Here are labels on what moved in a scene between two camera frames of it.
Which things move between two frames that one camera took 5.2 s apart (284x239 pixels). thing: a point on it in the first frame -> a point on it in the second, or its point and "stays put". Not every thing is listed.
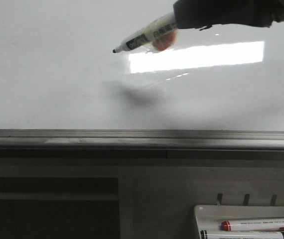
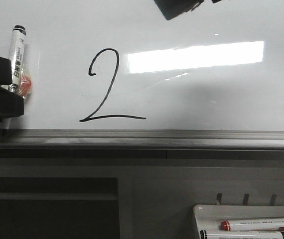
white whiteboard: x=50 y=64 stays put
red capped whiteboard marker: x=260 y=224 stays put
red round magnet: x=165 y=42 -> x=25 y=84
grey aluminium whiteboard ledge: x=140 y=144 stays put
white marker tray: x=210 y=217 stays put
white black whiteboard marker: x=155 y=29 -> x=18 y=44
